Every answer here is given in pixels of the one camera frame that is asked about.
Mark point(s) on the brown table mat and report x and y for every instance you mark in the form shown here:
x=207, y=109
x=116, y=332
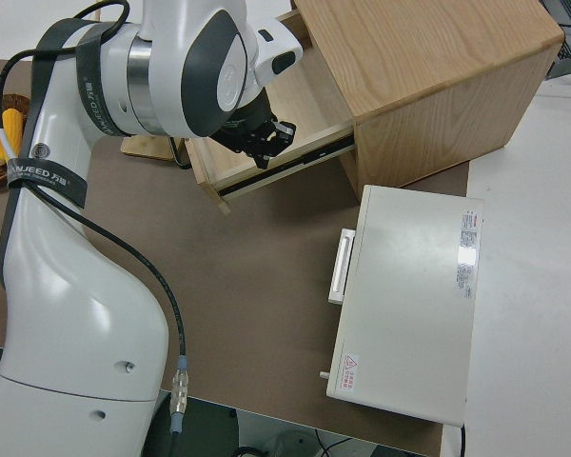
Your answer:
x=247, y=285

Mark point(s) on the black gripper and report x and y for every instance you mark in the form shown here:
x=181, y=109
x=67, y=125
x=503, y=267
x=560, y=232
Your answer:
x=247, y=133

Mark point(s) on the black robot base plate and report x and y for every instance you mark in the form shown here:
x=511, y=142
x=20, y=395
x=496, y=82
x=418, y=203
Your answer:
x=204, y=428

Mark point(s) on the light wooden drawer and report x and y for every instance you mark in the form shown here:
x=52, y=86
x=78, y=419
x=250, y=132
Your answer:
x=304, y=109

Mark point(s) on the light wooden cabinet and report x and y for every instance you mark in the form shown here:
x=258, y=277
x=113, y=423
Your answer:
x=433, y=71

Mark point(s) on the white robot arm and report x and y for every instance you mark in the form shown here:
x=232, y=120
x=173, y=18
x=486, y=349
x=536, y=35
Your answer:
x=76, y=309

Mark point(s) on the wooden mug tree stand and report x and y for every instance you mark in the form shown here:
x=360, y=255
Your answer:
x=147, y=147

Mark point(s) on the white toaster oven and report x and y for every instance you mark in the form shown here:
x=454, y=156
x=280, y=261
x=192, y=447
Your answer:
x=409, y=295

